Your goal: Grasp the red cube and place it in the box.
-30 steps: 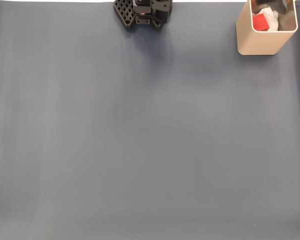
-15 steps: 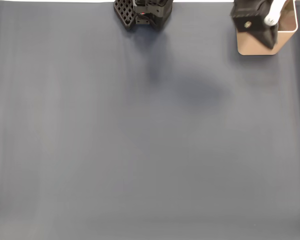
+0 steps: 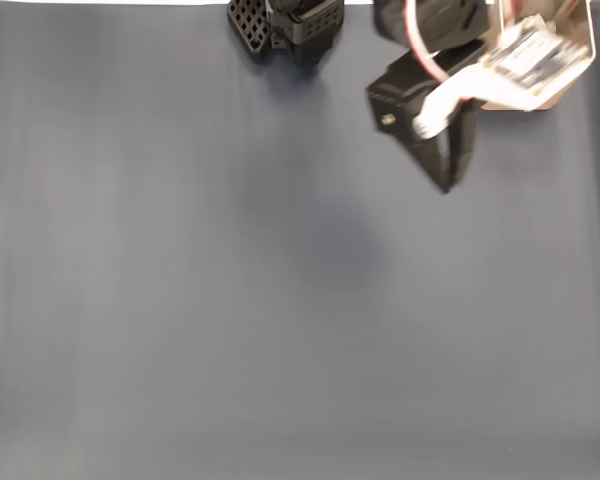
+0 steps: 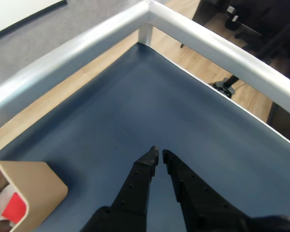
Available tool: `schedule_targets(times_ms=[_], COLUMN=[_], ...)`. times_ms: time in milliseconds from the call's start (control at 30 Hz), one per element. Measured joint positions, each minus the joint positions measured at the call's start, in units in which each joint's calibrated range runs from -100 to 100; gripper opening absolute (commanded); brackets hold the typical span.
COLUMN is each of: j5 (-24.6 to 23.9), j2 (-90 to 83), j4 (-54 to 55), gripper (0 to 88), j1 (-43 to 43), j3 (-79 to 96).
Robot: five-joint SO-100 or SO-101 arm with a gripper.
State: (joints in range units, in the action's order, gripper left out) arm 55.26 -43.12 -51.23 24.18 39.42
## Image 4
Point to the blue-grey table mat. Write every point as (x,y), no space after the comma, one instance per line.
(147,108)

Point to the beige rounded box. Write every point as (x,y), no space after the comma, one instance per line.
(43,188)

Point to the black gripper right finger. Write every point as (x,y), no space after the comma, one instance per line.
(198,198)

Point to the white metal frame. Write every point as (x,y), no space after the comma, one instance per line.
(207,41)

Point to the white crumpled tissue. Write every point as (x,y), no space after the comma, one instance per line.
(0,200)

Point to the black furniture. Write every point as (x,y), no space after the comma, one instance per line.
(256,14)

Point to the black office chair base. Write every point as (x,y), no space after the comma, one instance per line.
(223,87)

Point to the black baseboard strip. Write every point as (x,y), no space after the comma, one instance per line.
(26,20)

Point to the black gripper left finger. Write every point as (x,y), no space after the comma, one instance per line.
(133,193)

